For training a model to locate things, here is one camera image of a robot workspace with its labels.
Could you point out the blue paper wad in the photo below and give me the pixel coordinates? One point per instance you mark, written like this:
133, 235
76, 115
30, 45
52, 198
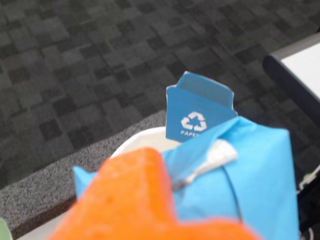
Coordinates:
237, 180

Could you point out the grey side table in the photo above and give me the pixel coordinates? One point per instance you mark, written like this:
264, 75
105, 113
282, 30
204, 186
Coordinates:
300, 75

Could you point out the kraft rippled paper cup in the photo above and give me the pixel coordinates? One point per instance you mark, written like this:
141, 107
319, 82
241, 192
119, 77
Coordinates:
140, 142

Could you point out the blue recycling bin label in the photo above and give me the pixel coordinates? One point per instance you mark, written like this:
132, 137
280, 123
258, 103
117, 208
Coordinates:
197, 112

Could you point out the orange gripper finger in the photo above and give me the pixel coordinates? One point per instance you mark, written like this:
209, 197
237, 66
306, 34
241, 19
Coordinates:
130, 200

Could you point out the dark grey foam strip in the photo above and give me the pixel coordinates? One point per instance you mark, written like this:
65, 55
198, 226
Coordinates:
50, 175

